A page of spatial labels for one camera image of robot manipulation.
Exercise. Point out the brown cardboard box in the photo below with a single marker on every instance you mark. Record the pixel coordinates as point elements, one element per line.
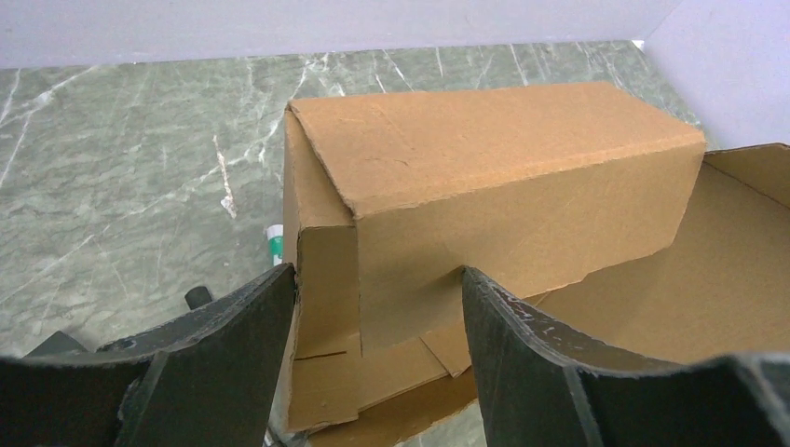
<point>595,207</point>

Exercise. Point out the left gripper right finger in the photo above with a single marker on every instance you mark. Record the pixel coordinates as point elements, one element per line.
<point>541,382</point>

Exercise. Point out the green white glue stick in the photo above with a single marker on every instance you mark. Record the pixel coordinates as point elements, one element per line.
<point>274,236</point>

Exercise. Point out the left black rectangular pad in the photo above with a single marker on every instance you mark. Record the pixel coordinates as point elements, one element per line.
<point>57,343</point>

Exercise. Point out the black handled claw hammer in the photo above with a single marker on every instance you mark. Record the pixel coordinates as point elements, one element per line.
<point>197,297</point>

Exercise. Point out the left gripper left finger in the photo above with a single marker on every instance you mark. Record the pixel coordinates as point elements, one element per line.
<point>205,378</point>

